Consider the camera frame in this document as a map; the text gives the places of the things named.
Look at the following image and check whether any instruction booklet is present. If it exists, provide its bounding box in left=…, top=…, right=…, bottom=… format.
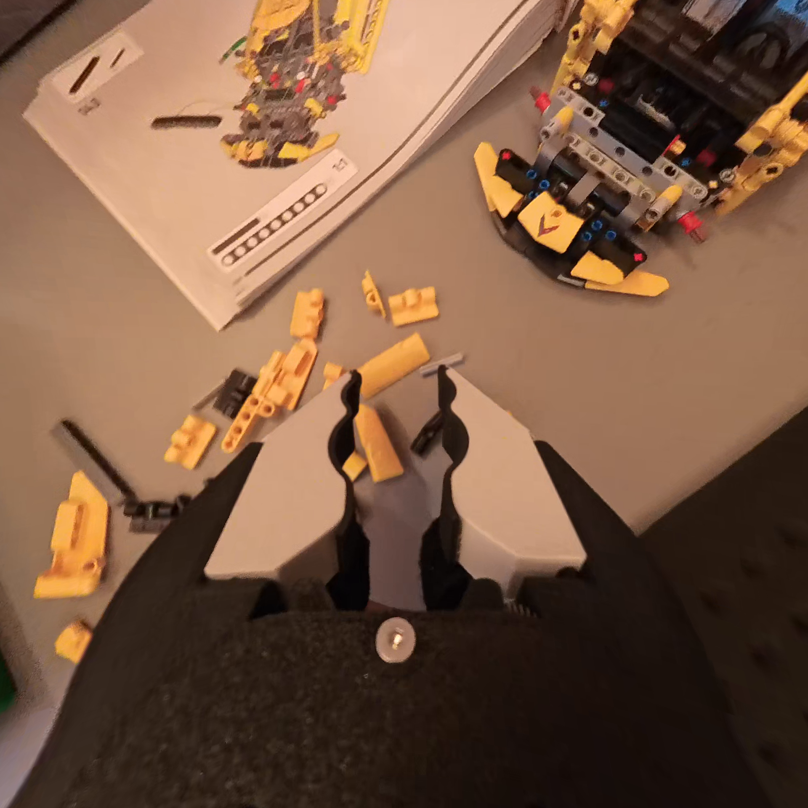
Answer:
left=22, top=0, right=569, bottom=332

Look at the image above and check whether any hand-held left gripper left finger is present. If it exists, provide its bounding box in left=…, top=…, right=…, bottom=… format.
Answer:
left=203, top=370, right=372, bottom=612

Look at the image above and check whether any yellow brick car model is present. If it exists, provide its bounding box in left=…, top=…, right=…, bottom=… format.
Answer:
left=473, top=0, right=808, bottom=298

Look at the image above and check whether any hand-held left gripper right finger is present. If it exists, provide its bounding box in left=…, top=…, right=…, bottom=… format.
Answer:
left=420, top=366, right=588, bottom=612

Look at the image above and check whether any pile of yellow brick pieces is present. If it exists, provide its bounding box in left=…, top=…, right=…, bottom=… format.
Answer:
left=33, top=270, right=465, bottom=664

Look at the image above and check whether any grey desk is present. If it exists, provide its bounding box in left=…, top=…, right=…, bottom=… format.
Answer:
left=0, top=0, right=808, bottom=758

